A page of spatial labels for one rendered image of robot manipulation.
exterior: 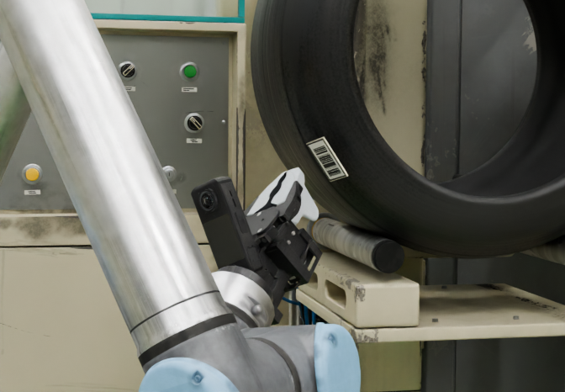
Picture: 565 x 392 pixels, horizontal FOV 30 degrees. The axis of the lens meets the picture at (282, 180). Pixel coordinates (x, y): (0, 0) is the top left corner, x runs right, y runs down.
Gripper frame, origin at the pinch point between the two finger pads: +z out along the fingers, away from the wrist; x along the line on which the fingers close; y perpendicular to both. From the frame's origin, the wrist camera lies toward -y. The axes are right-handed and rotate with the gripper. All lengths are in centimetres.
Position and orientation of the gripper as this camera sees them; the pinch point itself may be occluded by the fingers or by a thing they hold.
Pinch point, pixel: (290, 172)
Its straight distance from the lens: 129.0
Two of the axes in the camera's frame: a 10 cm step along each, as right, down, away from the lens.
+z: 3.5, -6.2, 7.1
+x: 7.3, -3.0, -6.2
